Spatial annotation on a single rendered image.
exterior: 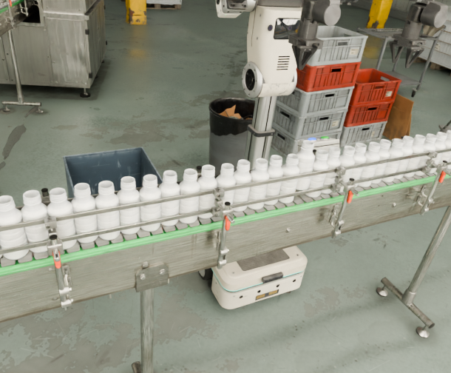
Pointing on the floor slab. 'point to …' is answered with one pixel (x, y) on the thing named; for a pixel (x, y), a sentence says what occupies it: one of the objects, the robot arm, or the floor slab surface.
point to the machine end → (50, 47)
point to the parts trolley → (398, 57)
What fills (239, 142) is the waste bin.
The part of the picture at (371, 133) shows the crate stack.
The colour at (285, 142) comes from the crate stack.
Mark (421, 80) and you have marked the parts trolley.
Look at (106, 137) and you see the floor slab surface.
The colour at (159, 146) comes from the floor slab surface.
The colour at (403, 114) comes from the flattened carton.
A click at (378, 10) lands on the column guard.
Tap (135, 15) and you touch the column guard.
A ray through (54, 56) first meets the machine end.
